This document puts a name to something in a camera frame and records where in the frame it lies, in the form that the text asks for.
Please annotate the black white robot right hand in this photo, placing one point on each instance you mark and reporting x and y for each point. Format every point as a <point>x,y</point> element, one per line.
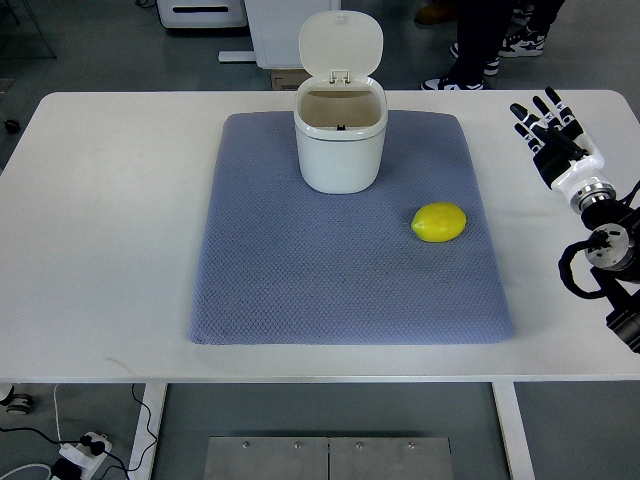
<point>560,145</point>

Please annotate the black caster wheel left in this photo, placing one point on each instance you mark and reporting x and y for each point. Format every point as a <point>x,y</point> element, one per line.
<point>12,126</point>

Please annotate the caster wheel lower left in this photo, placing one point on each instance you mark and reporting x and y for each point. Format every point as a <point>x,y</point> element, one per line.
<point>15,402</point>

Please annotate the white trash bin open lid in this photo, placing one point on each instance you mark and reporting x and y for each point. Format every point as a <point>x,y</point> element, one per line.
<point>340,112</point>

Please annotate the white appliance with slot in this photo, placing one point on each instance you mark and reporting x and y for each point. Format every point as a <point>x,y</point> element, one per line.
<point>175,14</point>

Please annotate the white table right leg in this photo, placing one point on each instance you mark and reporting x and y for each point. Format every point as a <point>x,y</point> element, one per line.
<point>512,430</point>

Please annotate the white cabinet behind table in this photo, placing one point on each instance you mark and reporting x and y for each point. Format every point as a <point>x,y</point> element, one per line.
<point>274,29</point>

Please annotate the yellow lemon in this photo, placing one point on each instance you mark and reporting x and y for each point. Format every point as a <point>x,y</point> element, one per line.
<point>438,222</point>

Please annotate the blue textured cloth mat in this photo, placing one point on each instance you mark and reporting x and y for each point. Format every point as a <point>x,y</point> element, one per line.
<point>281,263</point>

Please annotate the white power strip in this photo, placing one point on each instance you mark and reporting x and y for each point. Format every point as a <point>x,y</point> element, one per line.
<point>88,453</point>

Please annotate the metal floor plate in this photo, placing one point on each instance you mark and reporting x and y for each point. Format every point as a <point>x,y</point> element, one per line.
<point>328,458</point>

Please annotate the cardboard box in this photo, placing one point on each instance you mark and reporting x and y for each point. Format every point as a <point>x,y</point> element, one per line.
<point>287,79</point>

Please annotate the white table left leg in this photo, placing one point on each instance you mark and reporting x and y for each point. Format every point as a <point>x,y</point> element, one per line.
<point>146,440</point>

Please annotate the white table leg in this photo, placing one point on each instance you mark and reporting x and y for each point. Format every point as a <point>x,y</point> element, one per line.
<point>146,440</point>
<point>512,430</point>

